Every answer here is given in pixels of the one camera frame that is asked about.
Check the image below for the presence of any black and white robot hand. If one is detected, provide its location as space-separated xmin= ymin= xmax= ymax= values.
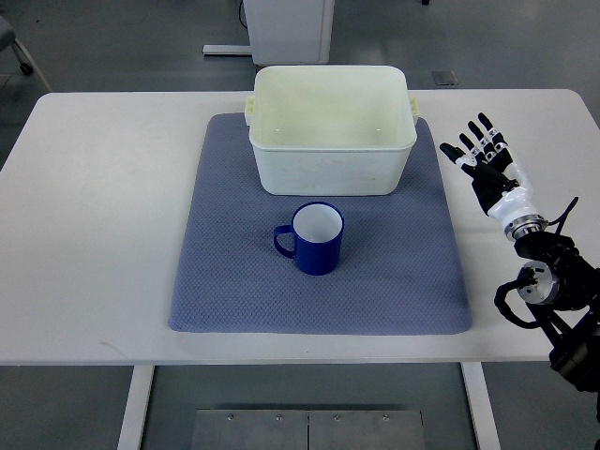
xmin=440 ymin=112 xmax=548 ymax=241

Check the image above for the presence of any blue mug white inside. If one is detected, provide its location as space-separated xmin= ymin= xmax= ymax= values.
xmin=273 ymin=202 xmax=345 ymax=276

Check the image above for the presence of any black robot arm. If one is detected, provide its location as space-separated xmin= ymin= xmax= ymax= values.
xmin=494 ymin=198 xmax=599 ymax=393

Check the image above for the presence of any cream plastic box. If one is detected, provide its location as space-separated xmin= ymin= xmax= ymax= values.
xmin=245 ymin=65 xmax=418 ymax=196

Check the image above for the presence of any small grey floor hatch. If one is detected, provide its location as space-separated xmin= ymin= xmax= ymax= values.
xmin=431 ymin=70 xmax=459 ymax=86

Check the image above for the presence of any blue grey textured mat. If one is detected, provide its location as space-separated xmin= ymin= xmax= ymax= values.
xmin=169 ymin=113 xmax=472 ymax=336

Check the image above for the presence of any right white table leg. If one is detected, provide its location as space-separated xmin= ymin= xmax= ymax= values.
xmin=460 ymin=362 xmax=501 ymax=450

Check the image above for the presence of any white table leg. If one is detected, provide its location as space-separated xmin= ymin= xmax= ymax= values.
xmin=117 ymin=365 xmax=155 ymax=450
xmin=460 ymin=362 xmax=501 ymax=450

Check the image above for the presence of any white cabinet on base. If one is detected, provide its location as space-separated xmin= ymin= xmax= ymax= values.
xmin=202 ymin=0 xmax=335 ymax=67

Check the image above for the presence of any metal floor plate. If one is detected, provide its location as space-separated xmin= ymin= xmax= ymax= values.
xmin=191 ymin=410 xmax=426 ymax=449

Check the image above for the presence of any left white table leg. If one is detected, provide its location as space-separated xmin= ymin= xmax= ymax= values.
xmin=117 ymin=365 xmax=155 ymax=450

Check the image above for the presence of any office chair leg with caster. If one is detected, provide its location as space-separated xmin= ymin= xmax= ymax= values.
xmin=0 ymin=17 xmax=53 ymax=93

